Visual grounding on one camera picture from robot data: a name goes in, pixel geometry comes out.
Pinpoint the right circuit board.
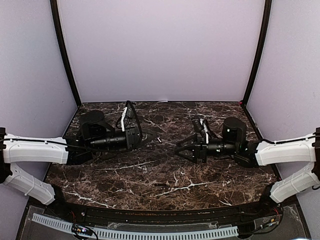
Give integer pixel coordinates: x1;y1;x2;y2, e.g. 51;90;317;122
260;217;278;230

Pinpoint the black front rail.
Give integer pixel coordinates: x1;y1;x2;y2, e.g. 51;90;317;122
53;202;263;225

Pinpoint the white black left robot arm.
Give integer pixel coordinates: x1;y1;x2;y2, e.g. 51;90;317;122
0;106;157;218

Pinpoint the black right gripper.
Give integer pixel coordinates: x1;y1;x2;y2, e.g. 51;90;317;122
174;133;239;164

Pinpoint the key with black head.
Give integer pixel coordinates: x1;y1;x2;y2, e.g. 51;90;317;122
154;183;171;188

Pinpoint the black corner post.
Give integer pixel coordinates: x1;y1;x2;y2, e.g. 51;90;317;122
241;0;273;108
49;0;82;108

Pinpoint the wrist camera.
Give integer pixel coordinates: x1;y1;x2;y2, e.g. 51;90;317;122
191;115;211;143
115;100;135;132

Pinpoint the black left corner post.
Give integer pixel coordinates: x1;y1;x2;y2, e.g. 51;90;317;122
49;0;82;108

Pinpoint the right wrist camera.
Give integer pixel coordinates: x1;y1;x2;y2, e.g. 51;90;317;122
191;115;211;143

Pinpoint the left circuit board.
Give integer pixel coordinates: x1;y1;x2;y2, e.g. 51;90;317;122
71;223;93;236

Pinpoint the black right corner post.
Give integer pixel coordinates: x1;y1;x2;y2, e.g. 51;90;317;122
241;0;273;108

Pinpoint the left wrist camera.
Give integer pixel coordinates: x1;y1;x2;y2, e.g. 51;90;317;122
115;100;135;132

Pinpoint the circuit board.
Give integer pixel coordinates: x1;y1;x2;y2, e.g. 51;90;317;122
71;223;93;236
260;217;278;230

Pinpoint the white slotted cable duct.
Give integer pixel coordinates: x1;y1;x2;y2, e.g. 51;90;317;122
31;213;239;240

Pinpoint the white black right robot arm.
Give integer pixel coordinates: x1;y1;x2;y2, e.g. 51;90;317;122
174;116;320;217

